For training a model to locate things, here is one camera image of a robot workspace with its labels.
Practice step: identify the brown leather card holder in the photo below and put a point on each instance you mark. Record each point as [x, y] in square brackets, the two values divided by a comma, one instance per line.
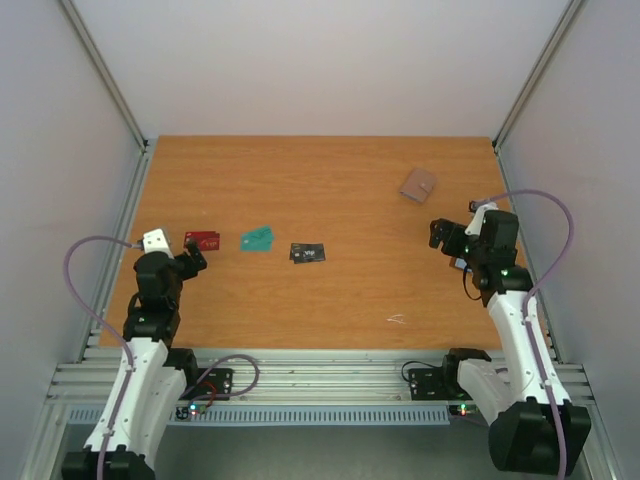
[460, 264]

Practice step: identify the left controller board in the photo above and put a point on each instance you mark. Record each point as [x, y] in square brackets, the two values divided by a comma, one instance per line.
[190, 412]

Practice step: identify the teal credit card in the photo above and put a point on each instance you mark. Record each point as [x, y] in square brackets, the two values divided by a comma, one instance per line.
[255, 237]
[260, 244]

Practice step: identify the aluminium frame post right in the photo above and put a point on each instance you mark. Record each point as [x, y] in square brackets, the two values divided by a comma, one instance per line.
[561, 29]

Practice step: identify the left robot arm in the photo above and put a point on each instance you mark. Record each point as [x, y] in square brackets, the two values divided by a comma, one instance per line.
[152, 374]

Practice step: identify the red credit card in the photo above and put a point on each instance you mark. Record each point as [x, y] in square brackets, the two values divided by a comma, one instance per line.
[187, 238]
[207, 241]

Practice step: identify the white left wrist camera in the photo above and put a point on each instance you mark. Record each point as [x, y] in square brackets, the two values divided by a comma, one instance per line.
[156, 240]

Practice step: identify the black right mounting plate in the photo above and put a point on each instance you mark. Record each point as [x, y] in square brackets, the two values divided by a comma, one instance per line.
[427, 384]

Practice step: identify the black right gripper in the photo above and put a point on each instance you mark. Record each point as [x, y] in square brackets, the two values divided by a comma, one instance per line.
[445, 235]

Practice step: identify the aluminium frame post left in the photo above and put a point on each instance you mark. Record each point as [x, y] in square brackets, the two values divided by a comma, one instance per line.
[78, 25]

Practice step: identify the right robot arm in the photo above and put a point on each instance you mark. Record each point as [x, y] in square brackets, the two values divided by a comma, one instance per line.
[534, 427]

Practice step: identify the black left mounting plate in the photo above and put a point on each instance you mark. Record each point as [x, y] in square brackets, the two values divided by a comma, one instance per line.
[216, 385]

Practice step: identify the grey slotted cable duct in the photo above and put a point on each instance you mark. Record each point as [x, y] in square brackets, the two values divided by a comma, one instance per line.
[268, 416]

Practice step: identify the controller board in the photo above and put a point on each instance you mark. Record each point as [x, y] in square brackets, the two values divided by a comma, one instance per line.
[463, 409]
[190, 412]

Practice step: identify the aluminium frame post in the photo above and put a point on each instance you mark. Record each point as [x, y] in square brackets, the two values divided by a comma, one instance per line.
[561, 29]
[78, 25]

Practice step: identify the right controller board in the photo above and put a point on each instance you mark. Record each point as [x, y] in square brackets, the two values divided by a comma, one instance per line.
[463, 409]

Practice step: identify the black credit card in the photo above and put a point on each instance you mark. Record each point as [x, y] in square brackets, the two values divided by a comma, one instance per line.
[305, 245]
[307, 255]

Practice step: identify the black mounting plate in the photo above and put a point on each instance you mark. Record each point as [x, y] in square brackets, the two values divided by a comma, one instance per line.
[216, 385]
[427, 384]

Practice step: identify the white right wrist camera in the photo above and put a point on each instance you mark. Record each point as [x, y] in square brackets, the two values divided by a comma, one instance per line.
[478, 209]

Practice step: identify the taupe leather card holder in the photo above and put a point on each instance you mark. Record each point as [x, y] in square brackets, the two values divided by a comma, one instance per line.
[418, 185]

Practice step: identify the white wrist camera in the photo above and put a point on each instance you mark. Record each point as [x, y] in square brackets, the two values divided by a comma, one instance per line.
[478, 209]
[156, 240]

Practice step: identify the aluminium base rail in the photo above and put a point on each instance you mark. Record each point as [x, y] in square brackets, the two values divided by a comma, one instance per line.
[287, 376]

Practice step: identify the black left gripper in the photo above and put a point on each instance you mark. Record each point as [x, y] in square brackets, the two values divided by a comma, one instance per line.
[192, 269]

